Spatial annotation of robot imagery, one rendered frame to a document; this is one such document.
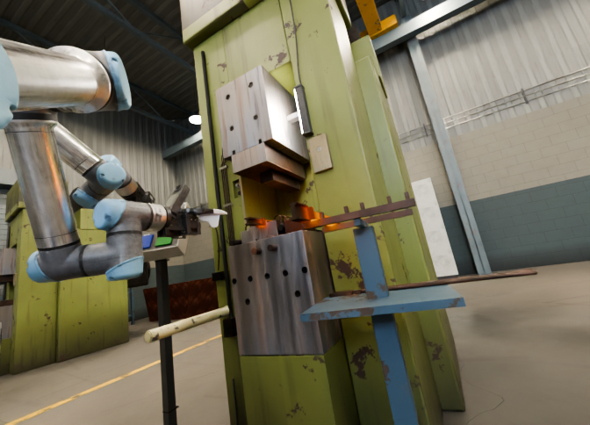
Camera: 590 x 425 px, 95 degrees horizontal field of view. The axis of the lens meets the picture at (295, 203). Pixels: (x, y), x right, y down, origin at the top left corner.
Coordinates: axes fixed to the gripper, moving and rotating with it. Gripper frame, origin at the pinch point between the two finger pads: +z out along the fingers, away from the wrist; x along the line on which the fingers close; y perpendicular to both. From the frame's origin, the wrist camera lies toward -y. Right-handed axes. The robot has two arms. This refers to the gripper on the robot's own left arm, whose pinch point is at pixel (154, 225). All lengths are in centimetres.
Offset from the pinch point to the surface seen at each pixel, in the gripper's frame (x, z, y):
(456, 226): -394, 427, 245
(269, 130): -57, -18, 30
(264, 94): -57, -27, 46
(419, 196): -318, 360, 291
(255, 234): -42.6, 10.9, -6.2
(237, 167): -38.1, -4.4, 24.6
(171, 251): -2.8, 13.5, -5.5
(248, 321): -36, 26, -39
